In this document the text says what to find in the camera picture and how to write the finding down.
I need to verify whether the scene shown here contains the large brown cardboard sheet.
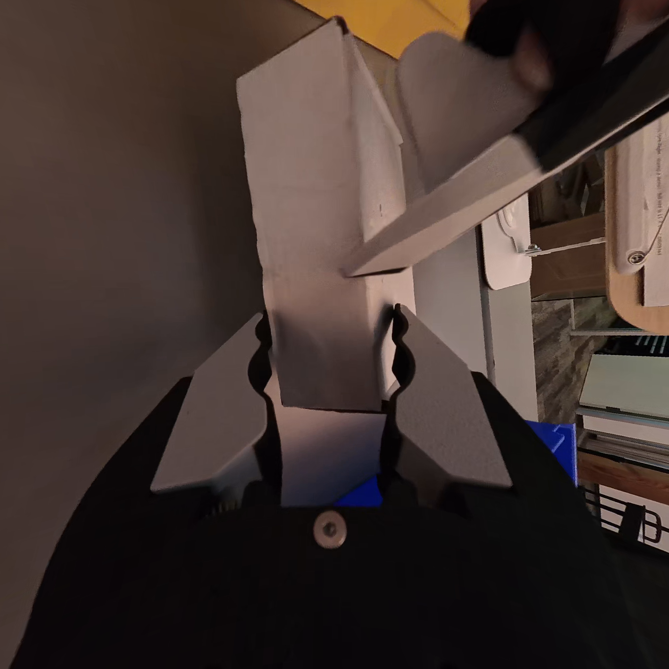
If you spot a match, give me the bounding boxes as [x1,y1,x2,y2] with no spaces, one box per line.
[530,175,608,302]

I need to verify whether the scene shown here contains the wooden sign board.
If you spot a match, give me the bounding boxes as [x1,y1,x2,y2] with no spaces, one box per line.
[603,112,669,335]

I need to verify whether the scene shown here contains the black wire rack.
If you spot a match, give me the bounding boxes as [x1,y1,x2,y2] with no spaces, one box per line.
[580,481,669,556]

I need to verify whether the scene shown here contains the person's left hand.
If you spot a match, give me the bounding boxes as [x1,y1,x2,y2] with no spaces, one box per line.
[511,23,556,94]

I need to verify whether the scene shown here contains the yellow plastic bin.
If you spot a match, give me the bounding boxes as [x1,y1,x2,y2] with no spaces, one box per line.
[295,0,474,59]

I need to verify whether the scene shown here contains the blue plastic bin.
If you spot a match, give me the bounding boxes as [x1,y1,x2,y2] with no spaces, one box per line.
[333,420,579,509]

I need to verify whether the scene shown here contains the pale green panel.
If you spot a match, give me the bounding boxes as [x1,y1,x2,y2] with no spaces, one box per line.
[579,353,669,419]

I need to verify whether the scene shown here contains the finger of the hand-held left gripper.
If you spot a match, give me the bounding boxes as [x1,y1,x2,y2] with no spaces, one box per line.
[342,30,549,279]

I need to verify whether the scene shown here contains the white cardboard mailer box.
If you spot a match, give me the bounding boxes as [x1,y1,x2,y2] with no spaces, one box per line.
[236,16,419,509]

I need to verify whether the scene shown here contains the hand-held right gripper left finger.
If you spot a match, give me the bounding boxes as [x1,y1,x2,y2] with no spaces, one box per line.
[151,312,283,493]

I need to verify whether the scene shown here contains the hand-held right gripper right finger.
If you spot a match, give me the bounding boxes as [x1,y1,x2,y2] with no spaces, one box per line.
[380,303,514,492]

